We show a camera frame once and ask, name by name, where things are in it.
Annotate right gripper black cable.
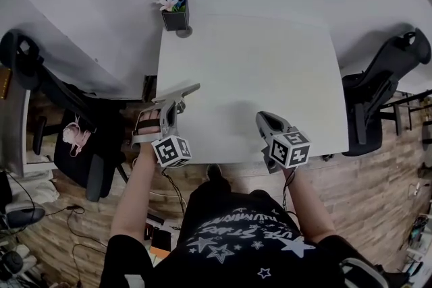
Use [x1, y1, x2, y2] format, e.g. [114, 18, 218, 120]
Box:
[281, 167, 303, 233]

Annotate white table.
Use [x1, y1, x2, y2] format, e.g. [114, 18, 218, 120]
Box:
[155, 12, 350, 167]

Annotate black chair with grey cushion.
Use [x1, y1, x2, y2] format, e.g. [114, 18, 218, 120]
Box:
[339, 256, 426, 288]

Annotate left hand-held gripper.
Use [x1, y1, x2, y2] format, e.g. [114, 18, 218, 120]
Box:
[130, 83, 201, 169]

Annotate pink artificial flower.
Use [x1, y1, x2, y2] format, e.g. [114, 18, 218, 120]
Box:
[155, 0, 179, 13]

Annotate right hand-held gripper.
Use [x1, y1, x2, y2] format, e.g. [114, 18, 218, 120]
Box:
[254, 111, 313, 175]

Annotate black floor cable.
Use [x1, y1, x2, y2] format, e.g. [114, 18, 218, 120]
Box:
[43, 204, 112, 287]

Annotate person's black star-print shirt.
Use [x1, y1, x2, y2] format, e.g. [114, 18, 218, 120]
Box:
[99, 190, 344, 288]

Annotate person's right forearm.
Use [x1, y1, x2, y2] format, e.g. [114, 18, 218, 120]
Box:
[281, 166, 338, 246]

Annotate black pen holder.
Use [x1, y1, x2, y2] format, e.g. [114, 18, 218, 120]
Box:
[161, 0, 194, 40]

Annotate person's left hand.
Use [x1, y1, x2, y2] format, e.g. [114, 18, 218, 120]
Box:
[137, 109, 162, 136]

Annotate person's black shoe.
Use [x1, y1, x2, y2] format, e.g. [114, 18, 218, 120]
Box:
[206, 164, 223, 181]

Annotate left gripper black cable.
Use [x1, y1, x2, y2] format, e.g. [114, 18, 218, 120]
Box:
[160, 167, 188, 217]

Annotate person's black trouser leg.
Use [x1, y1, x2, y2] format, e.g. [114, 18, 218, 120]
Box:
[186, 177, 237, 223]

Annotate dark brown box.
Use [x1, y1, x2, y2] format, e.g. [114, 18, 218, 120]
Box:
[151, 228, 172, 251]

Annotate person's left forearm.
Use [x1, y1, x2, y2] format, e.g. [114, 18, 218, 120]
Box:
[109, 141, 167, 248]

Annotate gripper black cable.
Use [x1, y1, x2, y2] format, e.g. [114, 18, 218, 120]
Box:
[281, 167, 303, 233]
[160, 167, 188, 217]

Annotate orange box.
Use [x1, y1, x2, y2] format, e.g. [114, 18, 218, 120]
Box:
[149, 245, 172, 260]

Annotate black office chair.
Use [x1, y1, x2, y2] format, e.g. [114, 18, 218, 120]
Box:
[0, 28, 131, 203]
[340, 26, 432, 158]

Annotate wooden desk with white frame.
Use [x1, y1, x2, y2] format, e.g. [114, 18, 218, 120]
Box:
[0, 63, 58, 179]

